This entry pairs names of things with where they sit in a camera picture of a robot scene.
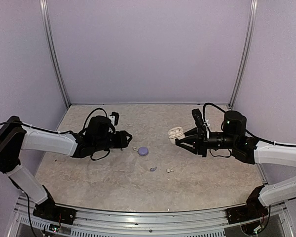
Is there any aluminium frame post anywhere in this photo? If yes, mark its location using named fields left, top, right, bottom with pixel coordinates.
left=228, top=0, right=258, bottom=109
left=39, top=0, right=71, bottom=109

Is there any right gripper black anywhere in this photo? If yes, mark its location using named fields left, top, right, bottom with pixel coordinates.
left=176, top=127, right=237, bottom=157

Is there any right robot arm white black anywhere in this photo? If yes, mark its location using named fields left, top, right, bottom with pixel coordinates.
left=168, top=109, right=296, bottom=219

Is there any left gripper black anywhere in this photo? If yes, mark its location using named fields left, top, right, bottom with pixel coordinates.
left=94, top=130, right=132, bottom=152

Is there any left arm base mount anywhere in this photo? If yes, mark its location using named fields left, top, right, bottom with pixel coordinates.
left=33, top=185, right=76, bottom=225

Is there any cream earbud charging case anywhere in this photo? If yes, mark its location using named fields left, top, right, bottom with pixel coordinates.
left=168, top=126, right=185, bottom=144

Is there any right aluminium frame post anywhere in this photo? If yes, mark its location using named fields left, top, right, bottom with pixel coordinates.
left=228, top=0, right=258, bottom=109

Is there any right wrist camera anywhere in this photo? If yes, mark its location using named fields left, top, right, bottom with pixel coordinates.
left=191, top=109, right=207, bottom=132

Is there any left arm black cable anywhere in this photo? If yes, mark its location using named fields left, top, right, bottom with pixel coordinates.
left=0, top=107, right=116, bottom=171

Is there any purple round charging case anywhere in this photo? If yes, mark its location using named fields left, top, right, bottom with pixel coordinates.
left=138, top=147, right=149, bottom=156

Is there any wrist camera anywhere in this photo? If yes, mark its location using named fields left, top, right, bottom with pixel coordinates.
left=109, top=112, right=119, bottom=126
left=191, top=109, right=207, bottom=132

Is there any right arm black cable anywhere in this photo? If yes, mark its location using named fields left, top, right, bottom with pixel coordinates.
left=202, top=102, right=296, bottom=158

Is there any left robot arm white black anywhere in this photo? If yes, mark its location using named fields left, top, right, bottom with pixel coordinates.
left=0, top=116, right=133, bottom=220

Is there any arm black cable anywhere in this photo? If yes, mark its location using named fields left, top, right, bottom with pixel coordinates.
left=0, top=107, right=116, bottom=171
left=202, top=102, right=296, bottom=158

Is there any front aluminium rail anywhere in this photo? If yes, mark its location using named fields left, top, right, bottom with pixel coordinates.
left=5, top=196, right=295, bottom=237

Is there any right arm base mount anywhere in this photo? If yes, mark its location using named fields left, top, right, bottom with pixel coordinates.
left=226, top=185, right=269, bottom=224

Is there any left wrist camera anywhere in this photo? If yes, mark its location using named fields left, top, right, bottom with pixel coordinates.
left=109, top=112, right=119, bottom=126

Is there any left aluminium frame post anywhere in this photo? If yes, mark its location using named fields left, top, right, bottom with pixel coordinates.
left=39, top=0, right=71, bottom=109

